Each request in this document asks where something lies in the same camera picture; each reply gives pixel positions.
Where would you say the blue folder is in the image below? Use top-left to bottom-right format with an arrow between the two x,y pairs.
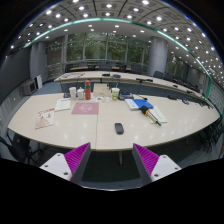
133,99 -> 153,109

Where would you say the black office chair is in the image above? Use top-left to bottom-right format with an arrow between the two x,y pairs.
0,134 -> 42,164

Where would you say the green labelled white cup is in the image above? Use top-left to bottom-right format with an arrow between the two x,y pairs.
111,88 -> 120,100

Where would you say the dark grey computer mouse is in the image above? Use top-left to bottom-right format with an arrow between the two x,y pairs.
114,123 -> 124,135

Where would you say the pale green paper sheet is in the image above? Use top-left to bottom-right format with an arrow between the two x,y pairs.
55,98 -> 71,111

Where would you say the black yellow handled tool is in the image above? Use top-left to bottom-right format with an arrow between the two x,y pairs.
140,106 -> 161,126

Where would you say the white paper cup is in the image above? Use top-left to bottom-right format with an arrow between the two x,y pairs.
69,87 -> 76,99

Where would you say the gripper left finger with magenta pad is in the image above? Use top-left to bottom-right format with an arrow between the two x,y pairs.
41,143 -> 91,183

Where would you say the grey round pillar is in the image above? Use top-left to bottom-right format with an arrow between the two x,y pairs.
147,36 -> 168,76

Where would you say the pale green notebook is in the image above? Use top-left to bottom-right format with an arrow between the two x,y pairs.
149,106 -> 167,124

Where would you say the long rear conference table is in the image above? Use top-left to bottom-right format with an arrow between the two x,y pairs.
55,71 -> 204,99

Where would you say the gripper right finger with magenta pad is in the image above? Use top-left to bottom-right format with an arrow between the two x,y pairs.
132,144 -> 180,185

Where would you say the red and white booklet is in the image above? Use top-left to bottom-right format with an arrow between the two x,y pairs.
35,108 -> 54,129

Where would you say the beige cardboard box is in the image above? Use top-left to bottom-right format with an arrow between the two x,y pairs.
93,83 -> 111,97

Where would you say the orange red drink bottle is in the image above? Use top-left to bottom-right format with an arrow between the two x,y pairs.
85,80 -> 91,100

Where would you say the white book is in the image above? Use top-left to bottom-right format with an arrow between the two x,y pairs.
125,99 -> 138,111

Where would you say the white lidded cup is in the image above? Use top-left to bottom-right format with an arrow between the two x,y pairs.
77,87 -> 84,100

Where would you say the pink paper sheet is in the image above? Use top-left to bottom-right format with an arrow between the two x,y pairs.
72,103 -> 99,115

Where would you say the dark grey device box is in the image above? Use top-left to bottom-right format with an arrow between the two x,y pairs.
118,92 -> 134,100

